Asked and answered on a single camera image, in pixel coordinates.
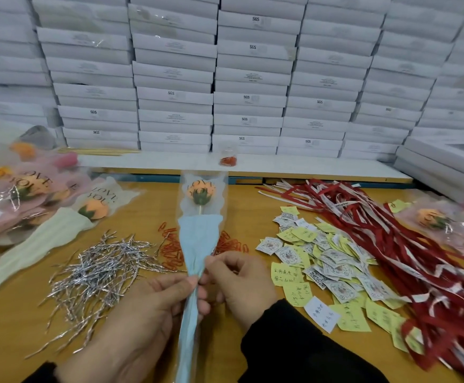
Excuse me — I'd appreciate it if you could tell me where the blue orange rose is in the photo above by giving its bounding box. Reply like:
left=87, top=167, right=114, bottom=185
left=172, top=170, right=229, bottom=383

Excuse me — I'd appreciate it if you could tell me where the pile of yellow white tags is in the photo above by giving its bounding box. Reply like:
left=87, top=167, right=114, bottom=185
left=254, top=199, right=426, bottom=356

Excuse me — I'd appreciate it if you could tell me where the long white board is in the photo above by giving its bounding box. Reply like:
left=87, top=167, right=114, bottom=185
left=76, top=149, right=415, bottom=185

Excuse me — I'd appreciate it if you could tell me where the person's left forearm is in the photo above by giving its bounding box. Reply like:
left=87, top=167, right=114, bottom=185
left=23, top=361, right=65, bottom=383

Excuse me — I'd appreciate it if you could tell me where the small bag of red clips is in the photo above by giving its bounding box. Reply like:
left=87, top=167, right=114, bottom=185
left=218, top=147, right=239, bottom=168

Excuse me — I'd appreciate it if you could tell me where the person's right hand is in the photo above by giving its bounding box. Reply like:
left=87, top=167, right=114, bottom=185
left=198, top=251, right=285, bottom=332

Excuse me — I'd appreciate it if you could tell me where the person's left hand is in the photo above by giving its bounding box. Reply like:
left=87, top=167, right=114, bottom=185
left=55, top=271, right=213, bottom=383

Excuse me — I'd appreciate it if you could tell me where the pile of flowers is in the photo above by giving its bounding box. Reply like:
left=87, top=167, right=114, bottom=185
left=0, top=123, right=97, bottom=252

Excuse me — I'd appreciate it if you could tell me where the person's right forearm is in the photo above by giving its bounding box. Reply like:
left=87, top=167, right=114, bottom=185
left=240, top=297, right=393, bottom=383

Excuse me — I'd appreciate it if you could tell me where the slanted stack of white boxes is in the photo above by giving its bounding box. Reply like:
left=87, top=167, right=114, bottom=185
left=395, top=131, right=464, bottom=206

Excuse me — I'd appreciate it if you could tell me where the wall of stacked white boxes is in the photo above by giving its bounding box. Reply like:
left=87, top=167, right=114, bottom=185
left=0, top=0, right=464, bottom=160

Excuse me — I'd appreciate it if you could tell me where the pile of orange paper clips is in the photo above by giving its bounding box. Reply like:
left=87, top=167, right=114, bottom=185
left=156, top=221, right=251, bottom=272

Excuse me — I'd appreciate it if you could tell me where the pile of red ribbons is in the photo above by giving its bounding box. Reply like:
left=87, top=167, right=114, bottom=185
left=258, top=179, right=464, bottom=383

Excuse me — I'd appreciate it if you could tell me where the pile of silver twist ties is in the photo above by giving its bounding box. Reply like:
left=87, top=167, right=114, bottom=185
left=24, top=229, right=177, bottom=360

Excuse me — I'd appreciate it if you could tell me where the cream orange rose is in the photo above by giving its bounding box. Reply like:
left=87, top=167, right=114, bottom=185
left=0, top=175, right=141, bottom=304

